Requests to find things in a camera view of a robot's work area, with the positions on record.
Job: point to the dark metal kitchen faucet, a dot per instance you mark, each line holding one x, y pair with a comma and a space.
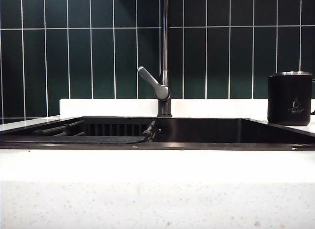
163, 91

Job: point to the black mug with steel rim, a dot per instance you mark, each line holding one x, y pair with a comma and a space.
288, 98

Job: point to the black steel kitchen sink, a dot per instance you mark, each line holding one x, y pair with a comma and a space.
221, 130

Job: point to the black slotted drain basket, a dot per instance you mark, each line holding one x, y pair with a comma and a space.
110, 128

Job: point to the black roll-up drying rack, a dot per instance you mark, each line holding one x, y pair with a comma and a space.
73, 138

